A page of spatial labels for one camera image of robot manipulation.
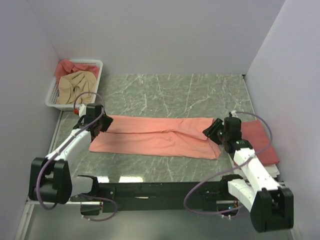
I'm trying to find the salmon pink t shirt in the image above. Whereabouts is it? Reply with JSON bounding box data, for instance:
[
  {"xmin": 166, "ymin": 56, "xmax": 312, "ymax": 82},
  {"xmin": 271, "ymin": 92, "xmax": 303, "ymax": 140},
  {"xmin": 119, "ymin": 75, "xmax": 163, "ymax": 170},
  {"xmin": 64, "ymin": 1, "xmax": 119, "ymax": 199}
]
[{"xmin": 89, "ymin": 115, "xmax": 221, "ymax": 160}]

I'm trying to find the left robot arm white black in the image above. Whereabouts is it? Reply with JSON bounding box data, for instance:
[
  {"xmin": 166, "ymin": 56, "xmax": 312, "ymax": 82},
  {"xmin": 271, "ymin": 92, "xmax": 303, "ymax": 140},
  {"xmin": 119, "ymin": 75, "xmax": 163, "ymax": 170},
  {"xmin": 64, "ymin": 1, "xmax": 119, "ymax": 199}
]
[{"xmin": 28, "ymin": 103, "xmax": 113, "ymax": 209}]

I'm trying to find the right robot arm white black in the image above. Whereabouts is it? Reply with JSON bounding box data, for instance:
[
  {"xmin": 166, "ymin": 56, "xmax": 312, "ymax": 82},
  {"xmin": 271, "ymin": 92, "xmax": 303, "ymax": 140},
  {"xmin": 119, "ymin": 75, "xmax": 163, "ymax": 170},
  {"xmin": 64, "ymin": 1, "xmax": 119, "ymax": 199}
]
[{"xmin": 203, "ymin": 115, "xmax": 294, "ymax": 233}]

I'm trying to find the folded dark red t shirt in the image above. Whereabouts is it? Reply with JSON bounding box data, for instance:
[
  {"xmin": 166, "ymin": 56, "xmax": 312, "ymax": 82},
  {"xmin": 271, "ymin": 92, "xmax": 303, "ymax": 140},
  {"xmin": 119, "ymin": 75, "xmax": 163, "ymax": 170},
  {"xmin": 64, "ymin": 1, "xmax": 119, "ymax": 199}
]
[{"xmin": 241, "ymin": 120, "xmax": 280, "ymax": 166}]

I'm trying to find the beige crumpled t shirt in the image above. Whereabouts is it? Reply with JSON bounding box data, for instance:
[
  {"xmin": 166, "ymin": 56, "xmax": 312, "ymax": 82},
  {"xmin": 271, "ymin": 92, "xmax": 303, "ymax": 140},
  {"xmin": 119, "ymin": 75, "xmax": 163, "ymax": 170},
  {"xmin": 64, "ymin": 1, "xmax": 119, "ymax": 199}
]
[{"xmin": 56, "ymin": 71, "xmax": 97, "ymax": 105}]

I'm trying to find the white plastic basket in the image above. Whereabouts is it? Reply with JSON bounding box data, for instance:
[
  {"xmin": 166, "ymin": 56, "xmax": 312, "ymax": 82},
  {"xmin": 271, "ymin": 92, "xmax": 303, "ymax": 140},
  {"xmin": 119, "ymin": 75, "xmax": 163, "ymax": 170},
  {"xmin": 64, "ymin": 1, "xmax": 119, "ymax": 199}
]
[{"xmin": 45, "ymin": 59, "xmax": 103, "ymax": 111}]

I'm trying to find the dusty red crumpled t shirt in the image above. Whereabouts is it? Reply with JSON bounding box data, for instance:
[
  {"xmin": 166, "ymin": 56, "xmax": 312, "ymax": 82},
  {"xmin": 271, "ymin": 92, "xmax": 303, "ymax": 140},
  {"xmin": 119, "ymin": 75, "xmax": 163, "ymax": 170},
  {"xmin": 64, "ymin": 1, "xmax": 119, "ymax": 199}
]
[{"xmin": 54, "ymin": 59, "xmax": 100, "ymax": 81}]

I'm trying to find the folded white t shirt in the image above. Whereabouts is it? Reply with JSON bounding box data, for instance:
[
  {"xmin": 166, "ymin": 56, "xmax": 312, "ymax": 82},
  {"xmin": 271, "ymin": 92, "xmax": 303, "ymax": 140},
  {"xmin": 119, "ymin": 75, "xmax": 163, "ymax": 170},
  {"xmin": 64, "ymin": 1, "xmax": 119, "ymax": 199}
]
[{"xmin": 233, "ymin": 164, "xmax": 280, "ymax": 180}]

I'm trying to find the black base beam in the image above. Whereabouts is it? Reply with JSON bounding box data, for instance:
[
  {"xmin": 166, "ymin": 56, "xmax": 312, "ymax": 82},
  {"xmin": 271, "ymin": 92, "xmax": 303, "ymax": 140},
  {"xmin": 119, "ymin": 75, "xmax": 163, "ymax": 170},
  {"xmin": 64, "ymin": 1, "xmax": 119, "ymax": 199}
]
[{"xmin": 69, "ymin": 181, "xmax": 251, "ymax": 216}]

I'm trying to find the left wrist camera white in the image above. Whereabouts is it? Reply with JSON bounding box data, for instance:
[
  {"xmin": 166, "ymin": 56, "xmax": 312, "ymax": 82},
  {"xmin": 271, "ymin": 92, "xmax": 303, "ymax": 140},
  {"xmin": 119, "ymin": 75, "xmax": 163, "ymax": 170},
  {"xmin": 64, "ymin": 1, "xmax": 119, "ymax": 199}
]
[{"xmin": 73, "ymin": 104, "xmax": 87, "ymax": 117}]

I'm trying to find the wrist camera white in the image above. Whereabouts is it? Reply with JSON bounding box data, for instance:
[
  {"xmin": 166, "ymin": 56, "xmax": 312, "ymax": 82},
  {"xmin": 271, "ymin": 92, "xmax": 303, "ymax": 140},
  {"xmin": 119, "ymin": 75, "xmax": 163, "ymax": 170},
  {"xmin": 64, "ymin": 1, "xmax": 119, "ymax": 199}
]
[
  {"xmin": 228, "ymin": 110, "xmax": 238, "ymax": 118},
  {"xmin": 73, "ymin": 104, "xmax": 87, "ymax": 117}
]

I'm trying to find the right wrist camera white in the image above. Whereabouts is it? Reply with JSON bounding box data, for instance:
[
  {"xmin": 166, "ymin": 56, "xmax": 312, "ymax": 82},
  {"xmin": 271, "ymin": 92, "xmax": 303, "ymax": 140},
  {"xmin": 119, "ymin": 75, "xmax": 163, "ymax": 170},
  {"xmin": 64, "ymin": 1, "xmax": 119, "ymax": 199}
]
[{"xmin": 228, "ymin": 110, "xmax": 238, "ymax": 118}]

